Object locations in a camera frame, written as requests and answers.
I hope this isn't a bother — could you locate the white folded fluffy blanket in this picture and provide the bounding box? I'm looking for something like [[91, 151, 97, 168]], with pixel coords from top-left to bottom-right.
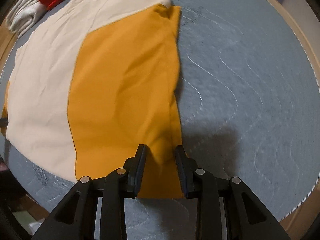
[[6, 0, 49, 33]]

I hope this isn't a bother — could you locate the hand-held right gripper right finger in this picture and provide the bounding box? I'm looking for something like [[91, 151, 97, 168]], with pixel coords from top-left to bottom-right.
[[174, 144, 292, 240]]

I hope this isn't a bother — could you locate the beige and orange hooded jacket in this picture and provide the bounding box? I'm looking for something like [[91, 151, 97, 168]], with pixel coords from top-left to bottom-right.
[[1, 0, 183, 200]]

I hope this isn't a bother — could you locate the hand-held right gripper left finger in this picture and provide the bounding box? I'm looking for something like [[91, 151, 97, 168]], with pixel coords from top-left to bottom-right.
[[31, 144, 147, 240]]

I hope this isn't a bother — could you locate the grey quilted bed cover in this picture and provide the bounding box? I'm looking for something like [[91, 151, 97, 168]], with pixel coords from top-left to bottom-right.
[[0, 0, 320, 240]]

